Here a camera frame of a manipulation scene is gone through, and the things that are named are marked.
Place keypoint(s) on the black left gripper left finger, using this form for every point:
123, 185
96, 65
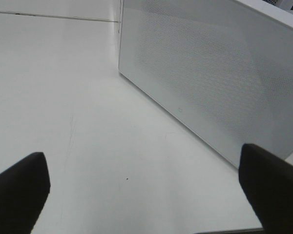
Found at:
24, 189

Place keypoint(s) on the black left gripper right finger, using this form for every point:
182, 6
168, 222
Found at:
267, 182

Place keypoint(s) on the white microwave door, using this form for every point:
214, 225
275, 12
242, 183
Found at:
223, 68

